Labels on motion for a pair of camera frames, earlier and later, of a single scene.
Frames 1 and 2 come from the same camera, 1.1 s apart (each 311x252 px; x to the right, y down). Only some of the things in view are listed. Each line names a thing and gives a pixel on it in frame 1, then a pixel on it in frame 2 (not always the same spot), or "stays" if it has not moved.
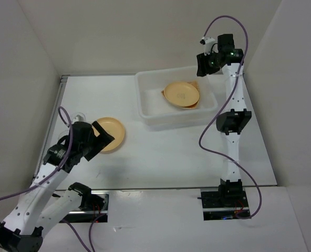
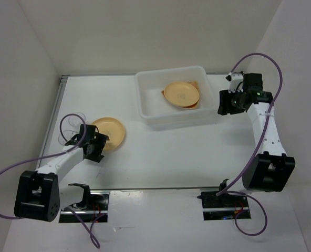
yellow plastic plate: (115, 128) stays
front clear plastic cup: (65, 133) stays
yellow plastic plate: (182, 94) stays
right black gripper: (201, 60) -> (224, 96)
